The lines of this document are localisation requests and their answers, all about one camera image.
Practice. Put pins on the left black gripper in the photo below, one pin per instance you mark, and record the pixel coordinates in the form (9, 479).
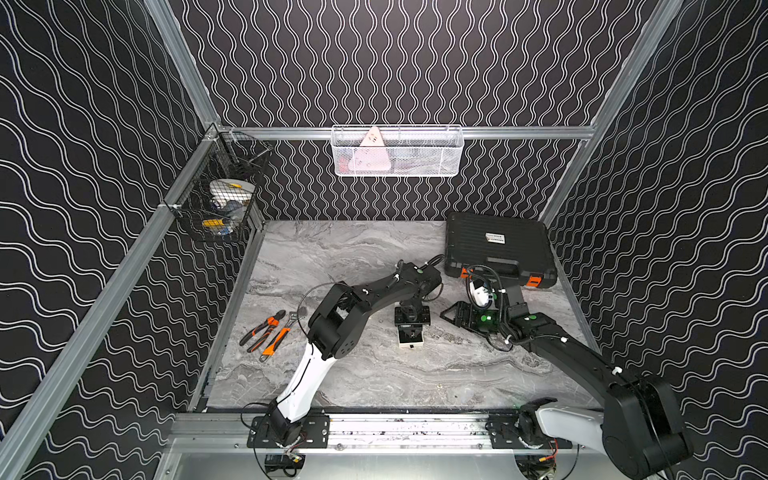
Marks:
(411, 315)

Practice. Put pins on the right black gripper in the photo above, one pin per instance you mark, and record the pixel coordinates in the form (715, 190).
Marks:
(460, 307)

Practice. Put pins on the cream jewelry box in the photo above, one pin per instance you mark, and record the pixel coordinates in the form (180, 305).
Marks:
(410, 335)

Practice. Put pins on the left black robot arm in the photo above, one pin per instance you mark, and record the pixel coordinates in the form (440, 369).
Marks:
(337, 324)

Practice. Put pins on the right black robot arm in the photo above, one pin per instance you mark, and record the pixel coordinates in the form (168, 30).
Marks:
(637, 423)

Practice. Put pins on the black plastic tool case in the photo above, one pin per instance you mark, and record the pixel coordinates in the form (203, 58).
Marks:
(514, 248)

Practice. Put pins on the orange black pliers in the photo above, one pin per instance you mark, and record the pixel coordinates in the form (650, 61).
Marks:
(259, 334)

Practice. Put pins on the pink triangular card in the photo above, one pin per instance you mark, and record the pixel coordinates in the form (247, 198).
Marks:
(371, 156)

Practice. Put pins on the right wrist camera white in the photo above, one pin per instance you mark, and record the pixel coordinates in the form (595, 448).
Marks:
(480, 294)

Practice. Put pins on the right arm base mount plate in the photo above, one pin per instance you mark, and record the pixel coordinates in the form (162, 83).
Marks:
(520, 431)

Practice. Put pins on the orange handled adjustable wrench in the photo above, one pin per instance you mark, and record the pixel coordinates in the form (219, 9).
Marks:
(274, 344)

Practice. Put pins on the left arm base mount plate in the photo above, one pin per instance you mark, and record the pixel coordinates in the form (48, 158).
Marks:
(274, 432)

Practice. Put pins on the white wire wall basket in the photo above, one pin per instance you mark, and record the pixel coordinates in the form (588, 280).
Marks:
(415, 150)

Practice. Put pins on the black wire corner basket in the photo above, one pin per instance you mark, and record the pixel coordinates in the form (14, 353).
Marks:
(217, 204)

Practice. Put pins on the aluminium front rail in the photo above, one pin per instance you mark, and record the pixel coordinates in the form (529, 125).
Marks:
(336, 433)

